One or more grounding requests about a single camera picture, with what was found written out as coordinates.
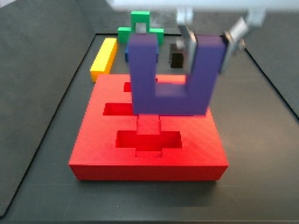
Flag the yellow long bar block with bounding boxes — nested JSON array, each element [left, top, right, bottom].
[[89, 38, 117, 81]]

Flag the blue U-shaped block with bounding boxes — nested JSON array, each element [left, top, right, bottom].
[[124, 44, 159, 63]]

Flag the green stepped block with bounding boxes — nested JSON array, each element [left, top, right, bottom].
[[116, 10, 164, 45]]

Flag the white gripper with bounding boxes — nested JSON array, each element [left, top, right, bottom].
[[107, 0, 299, 74]]

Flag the purple U-shaped block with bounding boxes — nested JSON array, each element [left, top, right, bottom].
[[127, 34, 227, 116]]

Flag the black angle fixture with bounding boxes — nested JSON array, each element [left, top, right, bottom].
[[169, 44, 183, 68]]

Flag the red slotted board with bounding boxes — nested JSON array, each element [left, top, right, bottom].
[[69, 74, 229, 181]]

